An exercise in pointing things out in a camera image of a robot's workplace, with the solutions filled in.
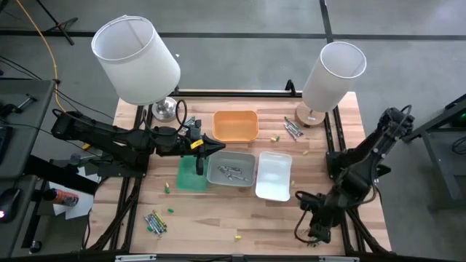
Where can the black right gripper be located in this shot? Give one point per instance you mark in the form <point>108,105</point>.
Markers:
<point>322,225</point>

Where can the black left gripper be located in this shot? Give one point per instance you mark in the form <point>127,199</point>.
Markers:
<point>199,165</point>

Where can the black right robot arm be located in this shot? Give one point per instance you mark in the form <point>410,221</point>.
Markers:
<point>364,156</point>

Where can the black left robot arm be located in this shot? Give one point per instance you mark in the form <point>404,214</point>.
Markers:
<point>109,134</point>

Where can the yellow tape tag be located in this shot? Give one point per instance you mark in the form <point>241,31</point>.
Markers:
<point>196,144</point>

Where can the grey plastic bin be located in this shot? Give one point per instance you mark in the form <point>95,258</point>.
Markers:
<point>233,158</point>

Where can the orange plastic bin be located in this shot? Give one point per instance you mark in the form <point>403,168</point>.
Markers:
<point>235,125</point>

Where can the blue crayon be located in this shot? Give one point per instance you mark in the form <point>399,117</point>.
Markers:
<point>190,120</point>
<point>153,223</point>

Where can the green translucent plastic bin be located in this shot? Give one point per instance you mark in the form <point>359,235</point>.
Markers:
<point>187,178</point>

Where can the white plastic bin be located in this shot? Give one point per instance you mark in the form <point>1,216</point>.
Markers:
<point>273,178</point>

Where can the black table clamp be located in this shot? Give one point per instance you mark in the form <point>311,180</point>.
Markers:
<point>290,88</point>

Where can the white-shade lamp, silver base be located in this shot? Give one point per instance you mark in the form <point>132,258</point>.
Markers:
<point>134,58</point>

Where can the grey metal side stand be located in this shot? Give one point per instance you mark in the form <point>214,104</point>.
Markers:
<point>443,171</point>

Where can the white paper sheets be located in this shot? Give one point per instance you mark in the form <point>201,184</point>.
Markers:
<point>82,203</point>

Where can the white paper towel roll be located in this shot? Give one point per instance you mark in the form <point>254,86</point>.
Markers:
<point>335,76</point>

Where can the orange spray can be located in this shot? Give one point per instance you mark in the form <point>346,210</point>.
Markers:
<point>63,198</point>

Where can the black box with green light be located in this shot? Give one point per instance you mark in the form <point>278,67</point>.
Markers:
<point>460,116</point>

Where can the grey side desk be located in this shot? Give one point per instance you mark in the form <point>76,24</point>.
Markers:
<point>25,145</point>

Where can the black hand tool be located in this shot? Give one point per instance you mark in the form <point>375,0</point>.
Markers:
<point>27,100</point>

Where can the black tripod stand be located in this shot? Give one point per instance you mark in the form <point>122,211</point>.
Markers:
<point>58,26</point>

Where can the small black cap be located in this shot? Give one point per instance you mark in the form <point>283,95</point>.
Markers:
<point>35,247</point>

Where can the black computer mouse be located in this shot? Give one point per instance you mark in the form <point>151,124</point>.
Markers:
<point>9,203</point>

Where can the silver metal bracket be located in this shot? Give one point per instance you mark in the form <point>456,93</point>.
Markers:
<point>338,259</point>
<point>134,258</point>

